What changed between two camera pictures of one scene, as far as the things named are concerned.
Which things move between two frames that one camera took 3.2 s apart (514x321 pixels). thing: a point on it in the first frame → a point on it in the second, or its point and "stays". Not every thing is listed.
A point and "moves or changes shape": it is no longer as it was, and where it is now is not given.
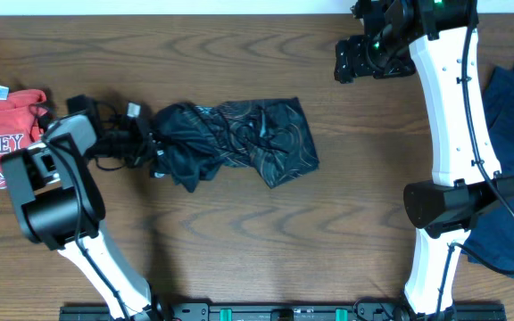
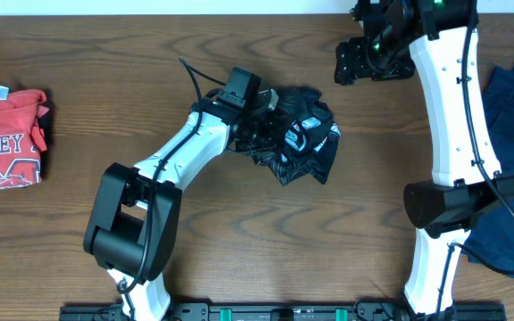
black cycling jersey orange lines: [269, 138] moves or changes shape
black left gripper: [140, 145] → [248, 135]
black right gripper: [352, 62] stays
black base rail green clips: [281, 312] stays
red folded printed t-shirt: [3, 121] stays
